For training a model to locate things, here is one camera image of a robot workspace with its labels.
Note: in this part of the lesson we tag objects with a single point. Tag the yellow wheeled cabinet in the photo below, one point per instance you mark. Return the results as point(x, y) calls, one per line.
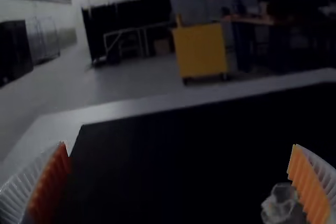
point(200, 48)

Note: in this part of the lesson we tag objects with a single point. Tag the black mat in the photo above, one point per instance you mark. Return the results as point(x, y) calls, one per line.
point(170, 169)

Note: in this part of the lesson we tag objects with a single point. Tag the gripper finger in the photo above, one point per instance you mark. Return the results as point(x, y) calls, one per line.
point(39, 190)
point(315, 187)

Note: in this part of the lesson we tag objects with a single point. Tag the pale towel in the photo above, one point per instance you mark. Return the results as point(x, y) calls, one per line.
point(278, 205)

